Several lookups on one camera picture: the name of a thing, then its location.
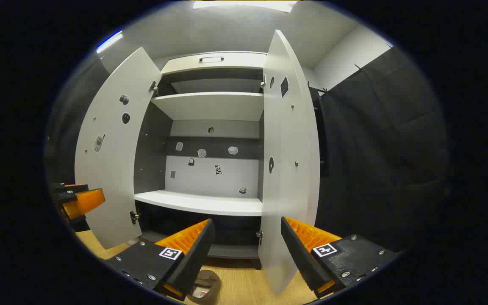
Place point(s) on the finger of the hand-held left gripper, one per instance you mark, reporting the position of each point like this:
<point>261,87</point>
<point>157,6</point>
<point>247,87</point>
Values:
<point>87,202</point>
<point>72,187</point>

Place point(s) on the ceiling light strip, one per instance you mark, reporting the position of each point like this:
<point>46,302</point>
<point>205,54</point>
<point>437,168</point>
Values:
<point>109,41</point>

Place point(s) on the white cabinet shelf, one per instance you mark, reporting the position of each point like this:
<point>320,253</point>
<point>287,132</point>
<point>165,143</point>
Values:
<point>210,106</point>
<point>201,203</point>

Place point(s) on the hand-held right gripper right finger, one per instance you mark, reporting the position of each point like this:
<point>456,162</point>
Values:
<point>301,258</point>

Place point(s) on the brown fuzzy shoe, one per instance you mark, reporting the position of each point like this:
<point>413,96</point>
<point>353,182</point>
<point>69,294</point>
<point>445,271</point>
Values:
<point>210,279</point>

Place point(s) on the white shoe cabinet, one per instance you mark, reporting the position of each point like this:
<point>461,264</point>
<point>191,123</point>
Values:
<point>210,178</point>

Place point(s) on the white cabinet door phone sticker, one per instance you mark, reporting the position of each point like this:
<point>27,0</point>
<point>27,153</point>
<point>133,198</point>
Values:
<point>112,169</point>

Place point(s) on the ceiling light panel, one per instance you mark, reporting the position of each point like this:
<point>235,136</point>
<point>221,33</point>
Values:
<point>244,5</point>

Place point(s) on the white cabinet door headphone sticker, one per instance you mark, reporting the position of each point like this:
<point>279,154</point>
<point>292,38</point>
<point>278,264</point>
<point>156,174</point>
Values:
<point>288,190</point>

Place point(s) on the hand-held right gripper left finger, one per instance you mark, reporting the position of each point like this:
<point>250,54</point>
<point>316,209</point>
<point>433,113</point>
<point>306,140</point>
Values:
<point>193,262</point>

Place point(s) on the black backdrop cloth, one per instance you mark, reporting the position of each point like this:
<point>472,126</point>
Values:
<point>388,161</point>

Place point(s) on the metal door hinge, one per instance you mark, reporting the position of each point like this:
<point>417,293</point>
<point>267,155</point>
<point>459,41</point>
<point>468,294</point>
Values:
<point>259,235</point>
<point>263,80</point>
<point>134,217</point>
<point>154,87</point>

